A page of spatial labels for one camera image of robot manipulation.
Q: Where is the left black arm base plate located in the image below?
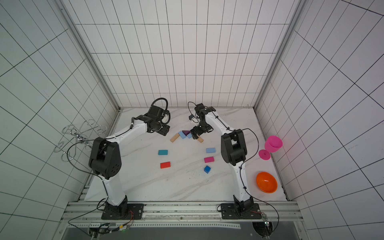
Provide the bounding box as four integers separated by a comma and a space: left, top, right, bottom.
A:
101, 203, 144, 221

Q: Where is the orange plastic bowl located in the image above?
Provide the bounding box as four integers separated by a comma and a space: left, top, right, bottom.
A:
256, 172, 278, 194

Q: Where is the pink plastic goblet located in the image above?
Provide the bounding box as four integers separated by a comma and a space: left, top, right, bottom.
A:
259, 136, 283, 161

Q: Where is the magenta block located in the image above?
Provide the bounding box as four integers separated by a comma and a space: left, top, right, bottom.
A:
204, 157, 215, 164

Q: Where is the teal block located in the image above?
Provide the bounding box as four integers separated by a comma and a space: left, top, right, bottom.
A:
158, 150, 168, 156

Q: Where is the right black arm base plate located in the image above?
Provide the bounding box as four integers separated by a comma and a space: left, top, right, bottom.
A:
220, 203, 262, 220

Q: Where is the red block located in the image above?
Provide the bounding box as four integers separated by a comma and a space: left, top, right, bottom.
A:
160, 162, 171, 169

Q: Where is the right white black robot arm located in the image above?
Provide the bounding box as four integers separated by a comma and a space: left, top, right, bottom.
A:
191, 103, 254, 217

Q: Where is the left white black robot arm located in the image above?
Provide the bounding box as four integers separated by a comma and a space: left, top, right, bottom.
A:
89, 105, 171, 212

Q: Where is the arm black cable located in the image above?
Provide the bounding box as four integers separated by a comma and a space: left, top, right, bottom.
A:
65, 118, 136, 236
215, 113, 280, 232

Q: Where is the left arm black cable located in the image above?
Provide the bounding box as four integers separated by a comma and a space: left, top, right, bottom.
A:
65, 118, 136, 236

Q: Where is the chrome cup holder rack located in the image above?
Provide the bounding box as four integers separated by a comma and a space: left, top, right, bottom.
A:
54, 119, 108, 162

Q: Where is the dark blue cube block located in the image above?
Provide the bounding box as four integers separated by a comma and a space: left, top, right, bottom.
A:
204, 166, 211, 174

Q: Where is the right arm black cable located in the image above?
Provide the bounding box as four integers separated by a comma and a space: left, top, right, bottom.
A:
215, 113, 280, 232

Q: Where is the aluminium mounting rail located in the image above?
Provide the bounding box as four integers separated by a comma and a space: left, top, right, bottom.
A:
62, 202, 303, 225

